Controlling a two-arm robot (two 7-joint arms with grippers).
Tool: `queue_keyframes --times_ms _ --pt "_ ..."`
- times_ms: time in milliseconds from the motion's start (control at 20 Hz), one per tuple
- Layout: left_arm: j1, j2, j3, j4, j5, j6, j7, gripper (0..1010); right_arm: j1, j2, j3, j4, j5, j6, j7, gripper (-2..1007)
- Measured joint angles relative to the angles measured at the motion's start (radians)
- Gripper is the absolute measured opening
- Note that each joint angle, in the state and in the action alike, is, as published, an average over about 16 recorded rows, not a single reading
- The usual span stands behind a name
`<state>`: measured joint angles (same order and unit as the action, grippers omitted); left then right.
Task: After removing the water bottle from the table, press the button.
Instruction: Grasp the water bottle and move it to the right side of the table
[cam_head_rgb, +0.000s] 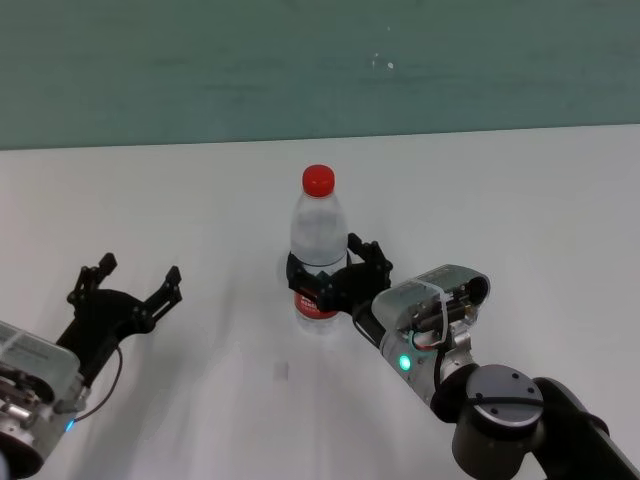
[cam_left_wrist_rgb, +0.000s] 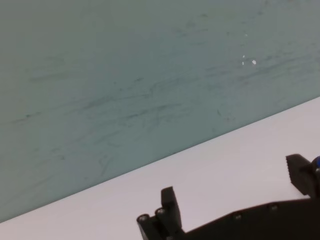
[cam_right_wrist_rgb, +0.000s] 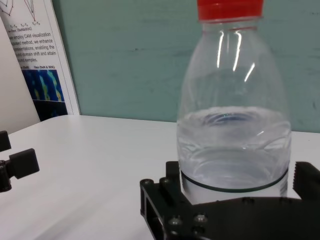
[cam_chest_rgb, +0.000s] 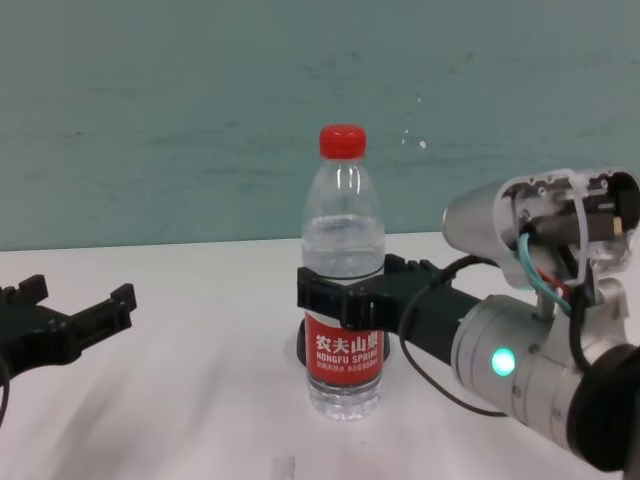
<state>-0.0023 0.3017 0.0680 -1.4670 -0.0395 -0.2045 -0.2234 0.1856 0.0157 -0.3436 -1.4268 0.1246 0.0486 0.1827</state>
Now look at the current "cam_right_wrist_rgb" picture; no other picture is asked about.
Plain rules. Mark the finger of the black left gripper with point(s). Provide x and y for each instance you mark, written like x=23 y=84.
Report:
x=23 y=163
x=4 y=141

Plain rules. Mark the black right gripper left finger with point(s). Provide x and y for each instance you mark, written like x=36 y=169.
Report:
x=172 y=175

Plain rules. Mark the white research poster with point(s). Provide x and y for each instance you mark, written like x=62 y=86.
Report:
x=42 y=62

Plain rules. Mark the clear water bottle red cap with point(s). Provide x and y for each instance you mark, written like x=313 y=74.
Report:
x=232 y=100

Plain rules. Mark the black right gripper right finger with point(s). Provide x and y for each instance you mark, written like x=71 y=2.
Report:
x=307 y=180

